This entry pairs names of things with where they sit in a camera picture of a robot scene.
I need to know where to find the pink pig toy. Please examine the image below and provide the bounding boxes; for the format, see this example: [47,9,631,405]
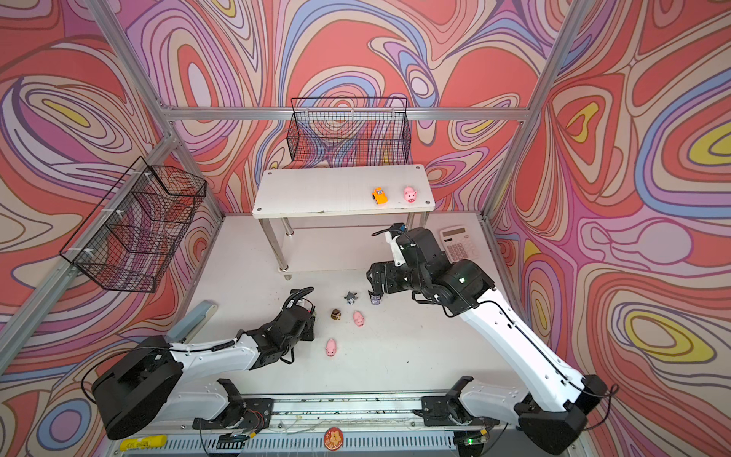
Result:
[326,338,338,357]
[404,187,418,204]
[353,310,365,328]

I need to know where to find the orange toy car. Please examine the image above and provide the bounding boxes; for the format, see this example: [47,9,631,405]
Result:
[372,188,388,206]

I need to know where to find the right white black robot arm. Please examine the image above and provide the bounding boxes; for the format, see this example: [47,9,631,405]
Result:
[367,223,619,456]

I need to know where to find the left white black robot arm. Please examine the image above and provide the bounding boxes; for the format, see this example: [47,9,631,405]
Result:
[91,287,316,440]

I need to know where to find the pink white calculator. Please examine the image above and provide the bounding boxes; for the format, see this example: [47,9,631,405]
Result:
[439,225,479,263]

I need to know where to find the pink pig toy front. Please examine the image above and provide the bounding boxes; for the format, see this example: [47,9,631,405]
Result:
[326,338,338,357]

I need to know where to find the dark purple figure toy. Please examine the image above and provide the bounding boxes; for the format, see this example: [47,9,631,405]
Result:
[369,292,382,306]

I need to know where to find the grey shark toy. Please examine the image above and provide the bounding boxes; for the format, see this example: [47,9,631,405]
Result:
[345,291,358,305]

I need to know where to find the white shelf table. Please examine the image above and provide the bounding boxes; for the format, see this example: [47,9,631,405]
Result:
[252,165,436,279]

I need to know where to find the grey stapler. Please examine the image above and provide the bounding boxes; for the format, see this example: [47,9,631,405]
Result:
[165,300,219,344]

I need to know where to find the red round sticker badge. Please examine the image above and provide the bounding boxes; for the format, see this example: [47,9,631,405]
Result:
[324,427,345,451]

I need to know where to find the yellow marker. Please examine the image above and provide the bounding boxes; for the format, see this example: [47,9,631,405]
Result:
[119,435,168,452]

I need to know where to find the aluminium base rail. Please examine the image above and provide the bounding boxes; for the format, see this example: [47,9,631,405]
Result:
[103,390,544,456]

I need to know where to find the back black wire basket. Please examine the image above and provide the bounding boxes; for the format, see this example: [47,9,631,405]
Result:
[287,95,412,168]

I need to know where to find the black wire basket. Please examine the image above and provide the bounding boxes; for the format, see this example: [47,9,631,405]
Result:
[287,95,412,168]
[59,158,207,293]

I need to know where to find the left black wire basket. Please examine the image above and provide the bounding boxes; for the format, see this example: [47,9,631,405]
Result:
[59,158,207,293]

